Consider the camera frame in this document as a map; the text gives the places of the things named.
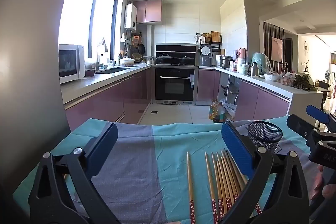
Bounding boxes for pile of leafy greens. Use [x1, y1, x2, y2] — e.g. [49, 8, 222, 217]
[293, 74, 318, 91]

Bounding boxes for black pan with lid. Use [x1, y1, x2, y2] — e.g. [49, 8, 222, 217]
[178, 55, 196, 65]

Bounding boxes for floral-tipped wooden chopstick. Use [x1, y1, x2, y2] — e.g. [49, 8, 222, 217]
[186, 152, 196, 224]

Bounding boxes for black wok with lid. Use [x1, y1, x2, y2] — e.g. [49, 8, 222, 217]
[157, 53, 174, 64]

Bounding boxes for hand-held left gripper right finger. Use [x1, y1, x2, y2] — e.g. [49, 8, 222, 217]
[221, 121, 310, 224]

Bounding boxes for teal and grey tablecloth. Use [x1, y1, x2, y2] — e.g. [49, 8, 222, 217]
[13, 118, 323, 224]

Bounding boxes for purple base cabinets with peninsula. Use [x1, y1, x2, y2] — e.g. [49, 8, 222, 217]
[197, 67, 324, 122]

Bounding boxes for kitchen window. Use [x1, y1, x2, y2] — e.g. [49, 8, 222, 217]
[58, 0, 118, 59]

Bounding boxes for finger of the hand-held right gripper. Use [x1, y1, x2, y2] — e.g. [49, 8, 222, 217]
[306, 105, 336, 132]
[287, 114, 336, 169]

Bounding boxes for black stove hood unit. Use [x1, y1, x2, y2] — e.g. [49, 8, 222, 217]
[155, 43, 199, 66]

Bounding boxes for bundle of wooden chopsticks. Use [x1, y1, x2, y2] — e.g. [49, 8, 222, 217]
[205, 148, 263, 224]

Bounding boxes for purple base cabinets with sink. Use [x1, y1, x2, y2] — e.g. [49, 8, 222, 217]
[62, 67, 152, 132]

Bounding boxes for white wall water heater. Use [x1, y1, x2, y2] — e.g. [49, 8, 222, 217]
[124, 4, 137, 29]

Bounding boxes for person's right hand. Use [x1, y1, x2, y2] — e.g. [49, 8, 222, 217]
[309, 164, 336, 201]

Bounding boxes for black mesh utensil holder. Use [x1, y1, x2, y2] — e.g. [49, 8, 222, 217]
[248, 121, 284, 155]

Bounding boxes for white casserole dish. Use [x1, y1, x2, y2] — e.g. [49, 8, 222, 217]
[119, 56, 135, 67]

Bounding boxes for steel sink faucet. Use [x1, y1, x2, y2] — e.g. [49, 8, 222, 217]
[96, 38, 108, 71]

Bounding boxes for purple wall cabinet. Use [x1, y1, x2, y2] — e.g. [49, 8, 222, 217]
[136, 0, 163, 24]

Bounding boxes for green air fryer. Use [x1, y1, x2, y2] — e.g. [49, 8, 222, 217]
[251, 53, 271, 75]

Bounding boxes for clear food container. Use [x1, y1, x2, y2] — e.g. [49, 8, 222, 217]
[280, 74, 296, 86]

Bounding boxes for grey rice cooker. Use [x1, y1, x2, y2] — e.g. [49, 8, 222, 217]
[199, 43, 213, 66]

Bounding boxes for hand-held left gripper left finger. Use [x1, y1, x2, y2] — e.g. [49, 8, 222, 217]
[28, 123, 119, 224]

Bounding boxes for dark cooking oil bottle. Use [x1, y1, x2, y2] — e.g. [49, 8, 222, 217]
[213, 102, 226, 124]

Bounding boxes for white microwave oven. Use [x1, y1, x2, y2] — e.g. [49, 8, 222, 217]
[58, 44, 86, 84]

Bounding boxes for black wall rack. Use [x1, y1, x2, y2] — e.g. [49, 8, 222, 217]
[196, 31, 223, 54]

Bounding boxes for black built-in oven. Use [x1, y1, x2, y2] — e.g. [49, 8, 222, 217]
[152, 66, 199, 104]

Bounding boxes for stainless steel pot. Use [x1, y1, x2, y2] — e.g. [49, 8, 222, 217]
[219, 55, 233, 68]

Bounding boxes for framed wall picture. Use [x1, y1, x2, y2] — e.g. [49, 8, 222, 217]
[271, 36, 283, 63]

